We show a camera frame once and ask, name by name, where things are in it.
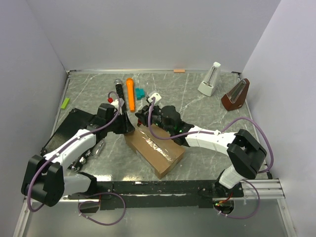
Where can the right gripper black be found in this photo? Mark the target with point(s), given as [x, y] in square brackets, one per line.
[142, 116]

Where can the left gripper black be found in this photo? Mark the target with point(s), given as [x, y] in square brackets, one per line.
[126, 126]

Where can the brown cardboard express box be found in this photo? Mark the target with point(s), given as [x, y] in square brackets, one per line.
[161, 156]

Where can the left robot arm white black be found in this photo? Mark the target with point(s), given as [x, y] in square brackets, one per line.
[56, 171]

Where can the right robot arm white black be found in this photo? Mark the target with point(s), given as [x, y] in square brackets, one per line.
[244, 151]

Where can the teal plastic block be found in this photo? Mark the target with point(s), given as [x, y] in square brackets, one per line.
[140, 93]

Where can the black microphone silver head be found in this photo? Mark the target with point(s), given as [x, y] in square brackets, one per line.
[119, 90]

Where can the black speaker case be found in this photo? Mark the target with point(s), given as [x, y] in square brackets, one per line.
[75, 120]

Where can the orange tape piece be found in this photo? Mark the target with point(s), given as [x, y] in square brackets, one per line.
[179, 71]

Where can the green plastic block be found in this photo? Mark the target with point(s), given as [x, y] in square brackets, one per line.
[65, 103]

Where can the white metronome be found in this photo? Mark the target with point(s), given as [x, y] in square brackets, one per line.
[211, 80]

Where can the brown wooden metronome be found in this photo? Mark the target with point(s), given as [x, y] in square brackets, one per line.
[235, 98]

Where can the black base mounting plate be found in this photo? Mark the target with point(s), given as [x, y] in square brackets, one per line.
[147, 194]

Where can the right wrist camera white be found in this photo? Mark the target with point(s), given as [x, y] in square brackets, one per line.
[153, 97]

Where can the aluminium rail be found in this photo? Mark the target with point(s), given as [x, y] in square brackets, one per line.
[266, 188]

